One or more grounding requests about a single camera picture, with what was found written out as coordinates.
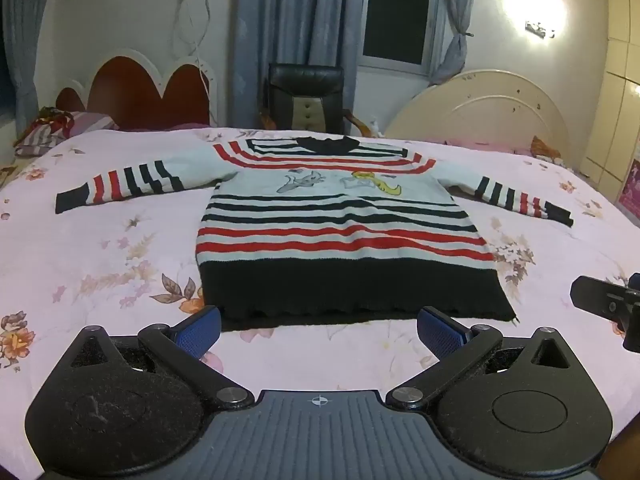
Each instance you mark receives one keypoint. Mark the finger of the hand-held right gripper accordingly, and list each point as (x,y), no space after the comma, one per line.
(595,300)
(634,335)

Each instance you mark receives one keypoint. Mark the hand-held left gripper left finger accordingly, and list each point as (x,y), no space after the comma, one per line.
(200,332)

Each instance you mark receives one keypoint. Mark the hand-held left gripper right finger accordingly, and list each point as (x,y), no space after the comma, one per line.
(440,334)

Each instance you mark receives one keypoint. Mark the striped knit sweater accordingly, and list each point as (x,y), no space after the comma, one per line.
(345,240)

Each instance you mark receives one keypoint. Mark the pink poster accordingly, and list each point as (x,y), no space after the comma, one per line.
(631,187)

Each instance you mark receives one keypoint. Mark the pink floral bed sheet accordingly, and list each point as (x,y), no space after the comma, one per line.
(90,270)

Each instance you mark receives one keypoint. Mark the orange patterned pillow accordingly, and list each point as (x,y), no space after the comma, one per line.
(547,150)

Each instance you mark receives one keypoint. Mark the cream wardrobe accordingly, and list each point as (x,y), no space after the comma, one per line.
(617,85)

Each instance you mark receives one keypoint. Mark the cream arched headboard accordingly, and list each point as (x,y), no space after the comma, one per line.
(490,110)

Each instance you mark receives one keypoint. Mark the striped pink pillow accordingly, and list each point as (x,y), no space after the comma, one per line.
(85,125)

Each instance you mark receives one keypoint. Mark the red scalloped headboard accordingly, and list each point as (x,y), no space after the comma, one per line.
(130,95)

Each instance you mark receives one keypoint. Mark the black office chair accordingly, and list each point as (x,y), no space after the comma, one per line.
(305,95)

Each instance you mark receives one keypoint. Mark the colourful patterned cloth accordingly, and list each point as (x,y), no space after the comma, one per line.
(52,117)

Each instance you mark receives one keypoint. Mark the blue curtain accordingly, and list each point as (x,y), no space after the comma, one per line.
(22,40)
(300,15)
(457,15)

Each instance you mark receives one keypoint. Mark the dark window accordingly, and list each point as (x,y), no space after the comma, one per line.
(397,10)

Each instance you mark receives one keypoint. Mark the wall lamp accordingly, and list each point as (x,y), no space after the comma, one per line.
(540,29)

